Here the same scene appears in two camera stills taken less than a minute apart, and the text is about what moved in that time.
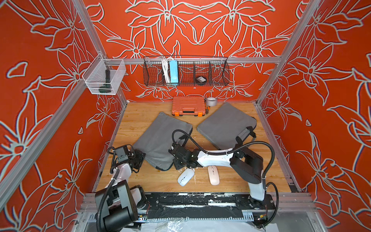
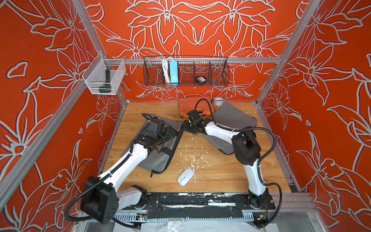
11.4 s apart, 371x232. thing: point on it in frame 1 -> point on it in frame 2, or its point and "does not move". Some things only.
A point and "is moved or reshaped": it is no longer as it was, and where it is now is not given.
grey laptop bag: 156,141 is moved or reshaped
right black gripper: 176,159 -> 187,124
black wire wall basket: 185,71 does not move
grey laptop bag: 228,127 does not move
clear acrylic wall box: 104,76 does not move
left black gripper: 138,155 -> 169,132
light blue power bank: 173,70 does not move
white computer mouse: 185,177 does not move
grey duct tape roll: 211,101 -> 218,101
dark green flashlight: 107,87 does not move
